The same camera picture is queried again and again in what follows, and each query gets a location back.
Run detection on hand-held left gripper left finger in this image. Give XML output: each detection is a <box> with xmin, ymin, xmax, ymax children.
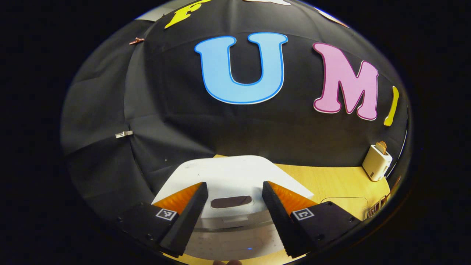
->
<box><xmin>117</xmin><ymin>181</ymin><xmax>209</xmax><ymax>258</ymax></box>

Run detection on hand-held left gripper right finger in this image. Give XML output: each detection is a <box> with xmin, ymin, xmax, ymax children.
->
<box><xmin>262</xmin><ymin>180</ymin><xmax>362</xmax><ymax>258</ymax></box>

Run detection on white rice cooker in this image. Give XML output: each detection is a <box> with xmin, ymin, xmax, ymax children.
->
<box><xmin>151</xmin><ymin>155</ymin><xmax>315</xmax><ymax>262</ymax></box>

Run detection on metal wire chopstick holder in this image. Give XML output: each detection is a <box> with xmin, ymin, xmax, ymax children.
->
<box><xmin>367</xmin><ymin>194</ymin><xmax>390</xmax><ymax>220</ymax></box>

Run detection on black backdrop cloth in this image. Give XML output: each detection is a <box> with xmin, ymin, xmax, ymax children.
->
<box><xmin>61</xmin><ymin>0</ymin><xmax>410</xmax><ymax>236</ymax></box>

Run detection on white toaster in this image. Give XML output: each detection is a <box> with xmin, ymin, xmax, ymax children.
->
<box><xmin>362</xmin><ymin>144</ymin><xmax>393</xmax><ymax>181</ymax></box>

